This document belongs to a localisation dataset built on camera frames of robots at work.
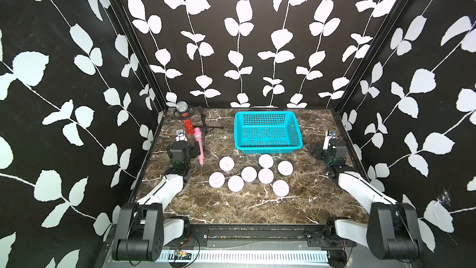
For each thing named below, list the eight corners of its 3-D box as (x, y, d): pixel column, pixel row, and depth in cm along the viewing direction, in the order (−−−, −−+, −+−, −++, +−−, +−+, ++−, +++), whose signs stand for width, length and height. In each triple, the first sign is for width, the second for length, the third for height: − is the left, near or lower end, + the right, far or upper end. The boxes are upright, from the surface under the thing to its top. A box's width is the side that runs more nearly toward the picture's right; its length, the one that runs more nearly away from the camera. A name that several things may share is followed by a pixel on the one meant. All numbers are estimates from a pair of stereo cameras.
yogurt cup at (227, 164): (219, 174, 94) (218, 168, 88) (220, 163, 98) (219, 155, 92) (234, 174, 94) (234, 168, 88) (235, 163, 98) (234, 156, 92)
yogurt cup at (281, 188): (272, 199, 86) (274, 193, 80) (270, 185, 90) (272, 179, 84) (287, 199, 86) (290, 193, 80) (285, 185, 90) (288, 179, 84)
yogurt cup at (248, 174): (240, 185, 90) (240, 179, 84) (240, 172, 94) (240, 165, 88) (256, 185, 90) (257, 179, 84) (256, 172, 94) (257, 165, 88)
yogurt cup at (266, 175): (258, 186, 89) (259, 181, 84) (257, 173, 93) (258, 167, 88) (273, 186, 89) (275, 181, 84) (271, 173, 93) (273, 167, 88)
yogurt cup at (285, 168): (277, 179, 92) (279, 172, 86) (275, 167, 96) (278, 160, 91) (291, 179, 92) (294, 172, 87) (289, 167, 97) (292, 160, 91)
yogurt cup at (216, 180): (209, 191, 88) (207, 185, 82) (211, 177, 92) (209, 171, 87) (225, 191, 88) (223, 185, 82) (226, 177, 92) (225, 171, 87)
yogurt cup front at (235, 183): (227, 194, 87) (226, 189, 82) (228, 181, 91) (227, 175, 86) (244, 195, 87) (244, 189, 82) (244, 181, 91) (244, 175, 86)
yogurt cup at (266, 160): (258, 172, 94) (259, 166, 89) (258, 160, 99) (259, 153, 93) (272, 172, 94) (274, 166, 89) (271, 160, 99) (272, 153, 93)
